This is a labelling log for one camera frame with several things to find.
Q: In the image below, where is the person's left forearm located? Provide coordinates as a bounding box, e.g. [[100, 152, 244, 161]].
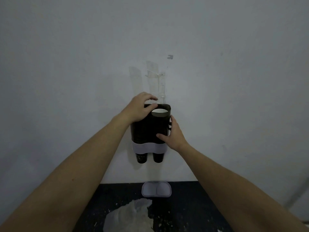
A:
[[0, 116, 131, 232]]

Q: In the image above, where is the clear crinkled tape strip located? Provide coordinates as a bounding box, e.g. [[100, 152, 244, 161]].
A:
[[145, 61, 167, 104]]

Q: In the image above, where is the white dispenser lid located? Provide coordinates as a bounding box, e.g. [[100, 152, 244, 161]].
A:
[[141, 181, 172, 198]]

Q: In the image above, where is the person's left hand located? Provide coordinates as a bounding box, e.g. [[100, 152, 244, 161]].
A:
[[118, 92, 159, 124]]

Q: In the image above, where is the person's right forearm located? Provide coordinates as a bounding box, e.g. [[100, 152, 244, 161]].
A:
[[178, 142, 309, 232]]

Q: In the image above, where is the person's right hand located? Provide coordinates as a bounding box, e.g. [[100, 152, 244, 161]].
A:
[[156, 115, 190, 152]]

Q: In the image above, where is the clear plastic sleeve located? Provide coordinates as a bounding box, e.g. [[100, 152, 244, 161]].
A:
[[103, 198, 154, 232]]

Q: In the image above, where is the black wall cup dispenser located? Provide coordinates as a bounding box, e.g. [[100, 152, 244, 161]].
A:
[[130, 103, 172, 154]]

